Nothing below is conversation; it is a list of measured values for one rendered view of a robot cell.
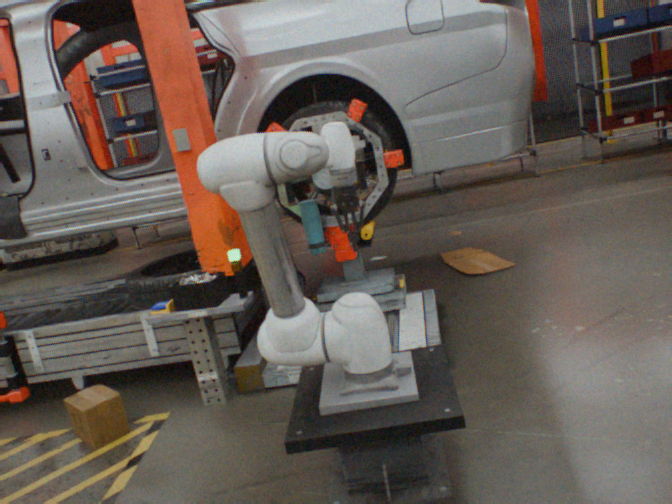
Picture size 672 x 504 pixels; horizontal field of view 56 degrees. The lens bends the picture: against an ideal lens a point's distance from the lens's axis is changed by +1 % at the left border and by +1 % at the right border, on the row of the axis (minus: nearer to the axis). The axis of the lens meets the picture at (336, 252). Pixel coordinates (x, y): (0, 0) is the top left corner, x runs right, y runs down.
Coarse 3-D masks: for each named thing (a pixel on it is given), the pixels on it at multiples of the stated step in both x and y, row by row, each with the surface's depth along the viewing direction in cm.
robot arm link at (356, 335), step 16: (336, 304) 186; (352, 304) 183; (368, 304) 184; (336, 320) 184; (352, 320) 181; (368, 320) 182; (384, 320) 188; (336, 336) 183; (352, 336) 182; (368, 336) 182; (384, 336) 185; (336, 352) 185; (352, 352) 184; (368, 352) 183; (384, 352) 186; (352, 368) 186; (368, 368) 185
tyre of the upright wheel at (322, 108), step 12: (312, 108) 305; (324, 108) 304; (336, 108) 304; (348, 108) 303; (288, 120) 308; (372, 120) 303; (384, 132) 304; (384, 144) 306; (396, 168) 309; (396, 180) 312; (276, 192) 318; (384, 192) 312; (384, 204) 313; (372, 216) 316
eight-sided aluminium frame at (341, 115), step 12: (300, 120) 299; (312, 120) 298; (324, 120) 298; (336, 120) 297; (348, 120) 296; (372, 132) 301; (384, 168) 300; (384, 180) 302; (372, 192) 304; (372, 204) 305; (300, 216) 311; (348, 216) 308
